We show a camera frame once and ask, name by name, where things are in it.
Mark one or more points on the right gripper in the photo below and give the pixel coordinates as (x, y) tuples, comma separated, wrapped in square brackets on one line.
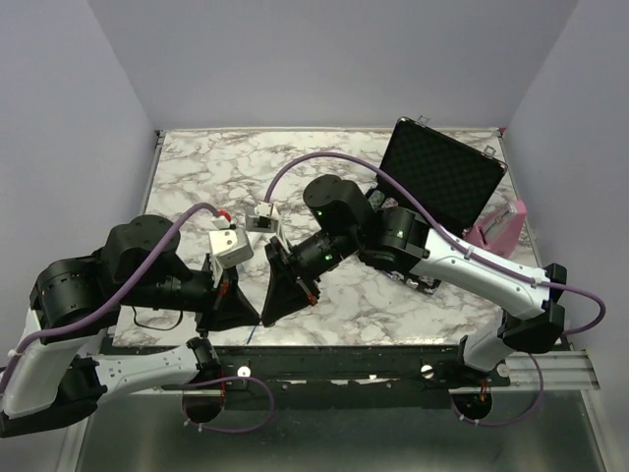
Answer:
[(290, 290)]

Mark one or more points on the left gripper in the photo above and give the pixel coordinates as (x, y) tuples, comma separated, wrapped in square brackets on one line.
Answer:
[(238, 310)]

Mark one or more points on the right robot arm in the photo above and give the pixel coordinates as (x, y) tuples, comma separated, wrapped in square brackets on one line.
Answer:
[(398, 240)]

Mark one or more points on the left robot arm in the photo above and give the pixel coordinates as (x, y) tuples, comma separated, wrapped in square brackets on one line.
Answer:
[(48, 385)]

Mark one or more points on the black poker chip case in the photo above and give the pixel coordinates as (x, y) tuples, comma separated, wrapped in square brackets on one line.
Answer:
[(452, 181)]

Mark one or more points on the pink card holder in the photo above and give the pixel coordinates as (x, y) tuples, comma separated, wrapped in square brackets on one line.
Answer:
[(500, 230)]

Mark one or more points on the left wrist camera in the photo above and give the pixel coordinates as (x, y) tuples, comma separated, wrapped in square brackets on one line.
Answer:
[(228, 248)]

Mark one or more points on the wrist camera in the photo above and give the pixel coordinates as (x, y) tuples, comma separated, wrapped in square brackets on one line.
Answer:
[(265, 218), (228, 248)]

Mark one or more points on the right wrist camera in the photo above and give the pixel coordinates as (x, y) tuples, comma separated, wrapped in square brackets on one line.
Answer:
[(265, 218)]

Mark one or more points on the aluminium frame rail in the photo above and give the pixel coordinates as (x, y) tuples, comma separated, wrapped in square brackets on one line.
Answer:
[(561, 371)]

